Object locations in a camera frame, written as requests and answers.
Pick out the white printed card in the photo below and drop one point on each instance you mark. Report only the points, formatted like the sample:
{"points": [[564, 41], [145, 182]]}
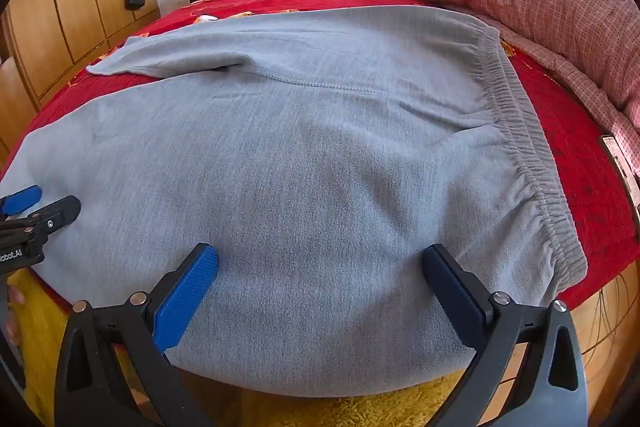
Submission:
{"points": [[622, 167]]}

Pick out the grey pants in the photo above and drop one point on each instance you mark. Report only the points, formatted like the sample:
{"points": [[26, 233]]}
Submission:
{"points": [[300, 157]]}

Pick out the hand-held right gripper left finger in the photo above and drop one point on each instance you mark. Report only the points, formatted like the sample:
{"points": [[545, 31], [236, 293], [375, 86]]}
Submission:
{"points": [[185, 302]]}

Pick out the red patterned blanket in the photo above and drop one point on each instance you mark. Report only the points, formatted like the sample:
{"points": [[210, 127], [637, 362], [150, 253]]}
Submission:
{"points": [[575, 167]]}

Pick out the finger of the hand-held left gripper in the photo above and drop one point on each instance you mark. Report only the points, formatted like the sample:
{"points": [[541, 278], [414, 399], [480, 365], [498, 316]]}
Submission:
{"points": [[22, 200], [57, 213]]}

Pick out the small black hanging device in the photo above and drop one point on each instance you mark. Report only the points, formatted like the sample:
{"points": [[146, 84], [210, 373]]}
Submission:
{"points": [[134, 1]]}

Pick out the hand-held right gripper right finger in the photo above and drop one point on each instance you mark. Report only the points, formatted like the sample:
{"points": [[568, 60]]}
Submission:
{"points": [[452, 302]]}

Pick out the yellow fluffy rug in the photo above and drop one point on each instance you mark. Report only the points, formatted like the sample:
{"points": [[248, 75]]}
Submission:
{"points": [[40, 357]]}

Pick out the person's left hand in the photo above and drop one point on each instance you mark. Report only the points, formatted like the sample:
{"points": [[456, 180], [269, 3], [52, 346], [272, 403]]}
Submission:
{"points": [[14, 296]]}

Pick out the wooden bed footboard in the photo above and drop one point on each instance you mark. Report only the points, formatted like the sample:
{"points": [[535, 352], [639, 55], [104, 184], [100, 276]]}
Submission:
{"points": [[605, 342]]}

